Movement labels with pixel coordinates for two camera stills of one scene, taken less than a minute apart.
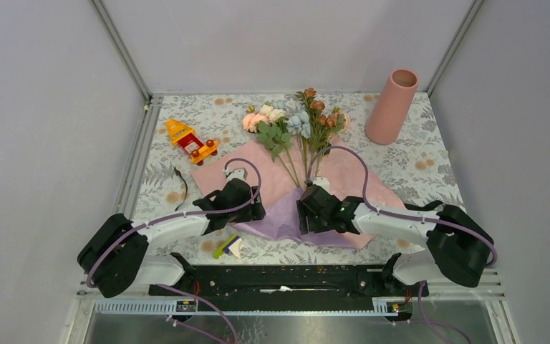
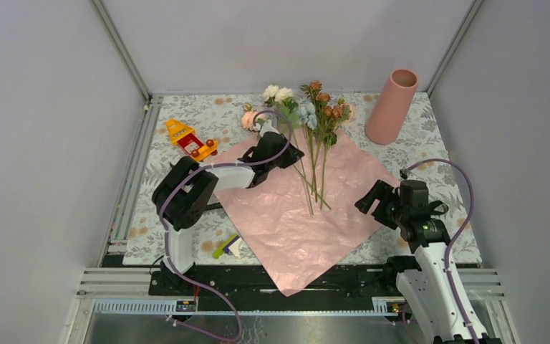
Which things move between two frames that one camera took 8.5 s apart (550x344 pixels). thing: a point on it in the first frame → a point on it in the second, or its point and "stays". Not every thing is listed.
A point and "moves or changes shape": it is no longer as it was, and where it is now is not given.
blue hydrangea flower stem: (298, 125) moves or changes shape
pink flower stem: (250, 122) stays
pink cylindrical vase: (389, 110) stays
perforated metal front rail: (167, 308) stays
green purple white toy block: (231, 244) stays
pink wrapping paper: (329, 161) moves or changes shape
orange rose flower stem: (322, 126) moves or changes shape
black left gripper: (254, 211) → (293, 154)
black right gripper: (304, 211) → (379, 190)
